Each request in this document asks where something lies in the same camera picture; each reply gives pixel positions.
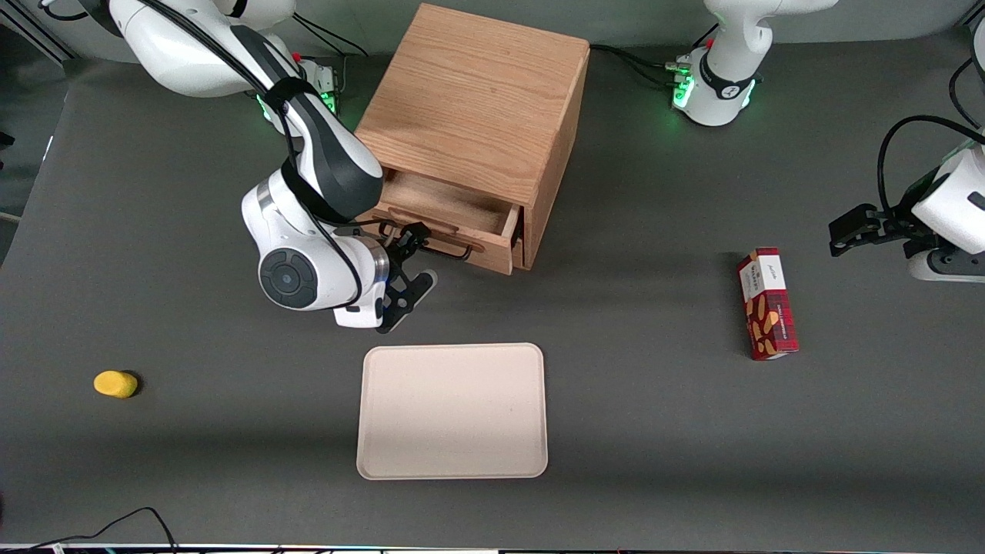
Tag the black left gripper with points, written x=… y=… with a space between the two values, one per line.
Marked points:
x=897 y=228

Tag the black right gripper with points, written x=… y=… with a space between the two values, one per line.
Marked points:
x=399 y=248

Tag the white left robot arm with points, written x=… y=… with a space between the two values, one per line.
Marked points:
x=723 y=92

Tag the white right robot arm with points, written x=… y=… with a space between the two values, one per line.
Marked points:
x=192 y=54

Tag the wooden drawer cabinet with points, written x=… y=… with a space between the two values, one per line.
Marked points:
x=477 y=92

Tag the red cookie box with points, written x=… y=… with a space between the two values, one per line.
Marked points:
x=768 y=308

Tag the beige plastic tray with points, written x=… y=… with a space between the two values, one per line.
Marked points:
x=454 y=415

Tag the yellow sponge cylinder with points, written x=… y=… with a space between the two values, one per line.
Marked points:
x=115 y=384

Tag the aluminium frame rail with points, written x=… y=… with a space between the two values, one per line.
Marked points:
x=46 y=44

